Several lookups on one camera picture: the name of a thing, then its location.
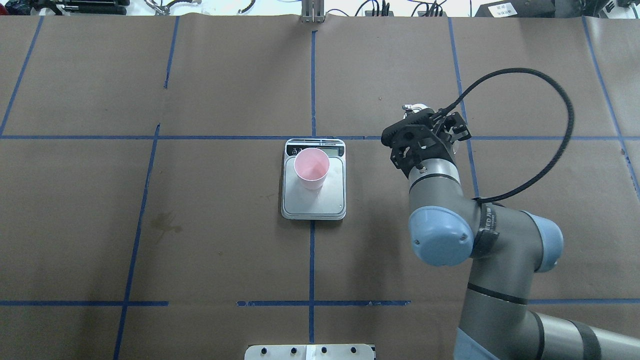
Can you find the pink plastic cup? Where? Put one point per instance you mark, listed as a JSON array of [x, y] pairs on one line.
[[311, 166]]

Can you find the clear glass sauce bottle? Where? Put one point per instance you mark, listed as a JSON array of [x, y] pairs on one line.
[[409, 109]]

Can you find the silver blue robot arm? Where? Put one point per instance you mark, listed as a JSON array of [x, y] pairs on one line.
[[507, 248]]

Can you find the silver digital kitchen scale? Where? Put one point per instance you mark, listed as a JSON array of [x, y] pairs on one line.
[[327, 203]]

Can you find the black box with label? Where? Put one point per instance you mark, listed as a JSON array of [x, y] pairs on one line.
[[516, 9]]

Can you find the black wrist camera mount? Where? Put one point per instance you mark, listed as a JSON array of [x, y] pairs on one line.
[[424, 135]]

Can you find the aluminium frame post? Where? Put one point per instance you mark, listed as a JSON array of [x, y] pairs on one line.
[[312, 11]]

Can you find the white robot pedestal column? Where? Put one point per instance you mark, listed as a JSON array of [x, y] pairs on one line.
[[333, 351]]

